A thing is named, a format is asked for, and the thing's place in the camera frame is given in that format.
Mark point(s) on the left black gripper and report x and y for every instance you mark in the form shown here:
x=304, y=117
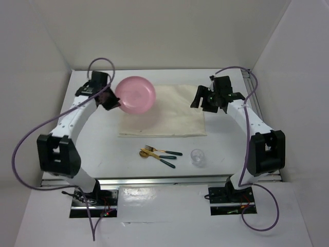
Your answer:
x=113, y=103

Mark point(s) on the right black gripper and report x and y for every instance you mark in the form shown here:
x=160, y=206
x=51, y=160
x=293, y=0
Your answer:
x=202, y=91

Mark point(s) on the pink plate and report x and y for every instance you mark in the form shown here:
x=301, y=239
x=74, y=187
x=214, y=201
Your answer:
x=137, y=95

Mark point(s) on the cream cloth placemat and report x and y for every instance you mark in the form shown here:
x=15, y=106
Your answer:
x=170, y=115

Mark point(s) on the clear drinking glass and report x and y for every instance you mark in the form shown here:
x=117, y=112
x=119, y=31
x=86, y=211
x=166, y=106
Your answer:
x=198, y=158

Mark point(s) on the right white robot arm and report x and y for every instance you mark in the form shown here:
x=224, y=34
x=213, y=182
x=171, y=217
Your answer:
x=265, y=151

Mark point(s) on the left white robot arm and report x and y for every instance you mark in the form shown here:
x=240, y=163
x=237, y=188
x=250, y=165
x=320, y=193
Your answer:
x=57, y=150

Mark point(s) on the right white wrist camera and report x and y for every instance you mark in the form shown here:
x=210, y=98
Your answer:
x=211, y=86

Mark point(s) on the gold fork green handle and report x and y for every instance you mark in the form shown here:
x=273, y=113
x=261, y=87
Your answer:
x=163, y=151

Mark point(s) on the gold spoon green handle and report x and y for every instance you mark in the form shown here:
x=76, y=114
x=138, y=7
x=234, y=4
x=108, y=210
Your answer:
x=146, y=155

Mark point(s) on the gold knife green handle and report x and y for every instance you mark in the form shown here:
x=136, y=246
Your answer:
x=161, y=160

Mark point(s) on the front aluminium rail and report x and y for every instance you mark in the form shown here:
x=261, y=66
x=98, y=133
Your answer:
x=204, y=179

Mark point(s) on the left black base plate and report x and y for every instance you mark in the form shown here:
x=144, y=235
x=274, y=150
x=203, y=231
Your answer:
x=105, y=205

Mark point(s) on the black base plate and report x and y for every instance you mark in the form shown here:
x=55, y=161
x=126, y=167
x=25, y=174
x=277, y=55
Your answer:
x=105, y=205
x=225, y=201

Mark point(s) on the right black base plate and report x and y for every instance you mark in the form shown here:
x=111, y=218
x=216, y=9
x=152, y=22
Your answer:
x=225, y=201

